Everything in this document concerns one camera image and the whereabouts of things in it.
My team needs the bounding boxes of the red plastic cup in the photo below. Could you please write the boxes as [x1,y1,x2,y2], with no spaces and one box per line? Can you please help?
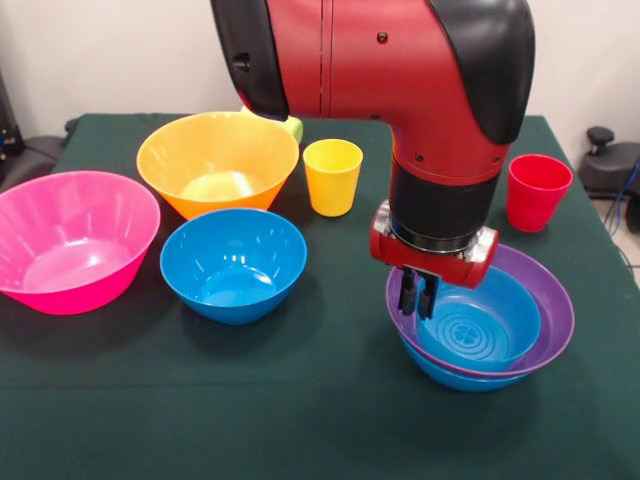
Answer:
[506,153,575,234]

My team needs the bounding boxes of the black computer tower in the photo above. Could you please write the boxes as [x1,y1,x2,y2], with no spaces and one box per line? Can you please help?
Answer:
[0,69,26,162]

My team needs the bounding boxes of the large orange plastic bowl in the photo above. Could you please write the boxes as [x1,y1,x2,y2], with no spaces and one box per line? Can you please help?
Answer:
[136,111,301,221]

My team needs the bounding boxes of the purple plastic bowl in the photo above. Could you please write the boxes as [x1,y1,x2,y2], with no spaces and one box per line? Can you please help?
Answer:
[385,243,576,379]

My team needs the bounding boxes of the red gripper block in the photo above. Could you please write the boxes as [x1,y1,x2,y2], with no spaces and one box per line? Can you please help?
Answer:
[369,199,500,320]

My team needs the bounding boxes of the green plastic cup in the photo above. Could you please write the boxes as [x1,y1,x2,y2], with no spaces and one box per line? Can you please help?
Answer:
[239,105,305,145]

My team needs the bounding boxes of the dark green tablecloth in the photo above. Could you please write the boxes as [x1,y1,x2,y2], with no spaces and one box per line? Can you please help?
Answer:
[0,112,640,480]

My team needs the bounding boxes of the blue plastic bowl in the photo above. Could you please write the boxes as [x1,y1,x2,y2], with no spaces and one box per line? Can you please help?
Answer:
[399,337,532,393]
[159,207,309,326]

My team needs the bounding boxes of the blue cable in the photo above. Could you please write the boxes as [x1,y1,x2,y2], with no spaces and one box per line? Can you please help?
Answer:
[603,154,640,239]

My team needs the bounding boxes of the large pink plastic bowl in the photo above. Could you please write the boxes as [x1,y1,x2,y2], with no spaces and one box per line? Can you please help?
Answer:
[0,170,162,316]

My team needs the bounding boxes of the yellow plastic cup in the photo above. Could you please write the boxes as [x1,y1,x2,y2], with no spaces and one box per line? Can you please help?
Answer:
[302,138,364,218]

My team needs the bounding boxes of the small teal blue bowl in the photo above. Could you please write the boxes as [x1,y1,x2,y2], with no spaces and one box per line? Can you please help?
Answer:
[414,265,543,374]

